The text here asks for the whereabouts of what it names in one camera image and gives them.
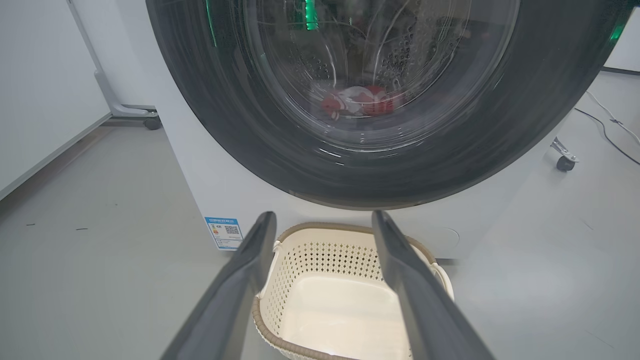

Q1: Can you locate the blue energy label sticker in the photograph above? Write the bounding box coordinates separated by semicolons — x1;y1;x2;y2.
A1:
205;216;244;251

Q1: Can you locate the black floor cable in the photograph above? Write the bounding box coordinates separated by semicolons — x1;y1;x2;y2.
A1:
574;107;640;167

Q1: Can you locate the dark round washing machine door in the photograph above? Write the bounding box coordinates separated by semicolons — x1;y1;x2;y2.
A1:
145;0;638;211

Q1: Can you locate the white front-load washing machine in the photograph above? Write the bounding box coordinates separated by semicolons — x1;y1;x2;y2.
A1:
147;0;608;261

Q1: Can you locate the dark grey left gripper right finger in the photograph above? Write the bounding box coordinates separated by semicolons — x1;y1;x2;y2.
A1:
371;210;497;360

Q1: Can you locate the white floor cable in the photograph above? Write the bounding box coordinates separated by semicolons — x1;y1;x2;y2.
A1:
585;90;640;147

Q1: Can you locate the red garment with white stripes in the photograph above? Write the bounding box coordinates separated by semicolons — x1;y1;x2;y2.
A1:
357;85;406;117

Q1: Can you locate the cream perforated laundry basket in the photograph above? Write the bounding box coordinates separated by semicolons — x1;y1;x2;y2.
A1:
251;222;456;360

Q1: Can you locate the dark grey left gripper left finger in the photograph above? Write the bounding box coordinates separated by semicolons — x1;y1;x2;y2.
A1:
160;211;278;360

